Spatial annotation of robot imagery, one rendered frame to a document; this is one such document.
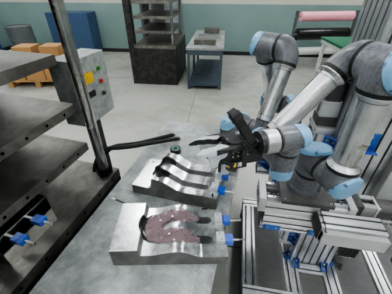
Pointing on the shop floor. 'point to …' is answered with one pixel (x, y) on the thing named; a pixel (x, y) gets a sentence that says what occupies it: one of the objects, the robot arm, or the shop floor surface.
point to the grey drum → (20, 34)
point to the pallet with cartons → (53, 48)
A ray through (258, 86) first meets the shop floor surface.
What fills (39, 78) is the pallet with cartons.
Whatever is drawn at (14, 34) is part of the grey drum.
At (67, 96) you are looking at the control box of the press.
